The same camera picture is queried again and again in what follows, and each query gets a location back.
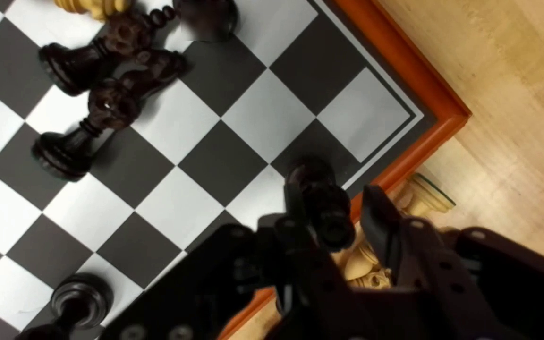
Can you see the wooden framed chess board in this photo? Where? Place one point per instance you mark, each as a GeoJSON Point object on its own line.
{"type": "Point", "coordinates": [212, 148]}

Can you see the gold chess piece lying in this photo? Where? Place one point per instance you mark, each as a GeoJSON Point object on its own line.
{"type": "Point", "coordinates": [374, 257]}

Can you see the black chess piece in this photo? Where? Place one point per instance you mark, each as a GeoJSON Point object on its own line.
{"type": "Point", "coordinates": [114, 104]}
{"type": "Point", "coordinates": [80, 301]}
{"type": "Point", "coordinates": [316, 201]}

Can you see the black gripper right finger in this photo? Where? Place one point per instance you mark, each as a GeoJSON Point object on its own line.
{"type": "Point", "coordinates": [469, 284]}

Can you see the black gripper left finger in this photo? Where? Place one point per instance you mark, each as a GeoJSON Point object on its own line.
{"type": "Point", "coordinates": [218, 280]}

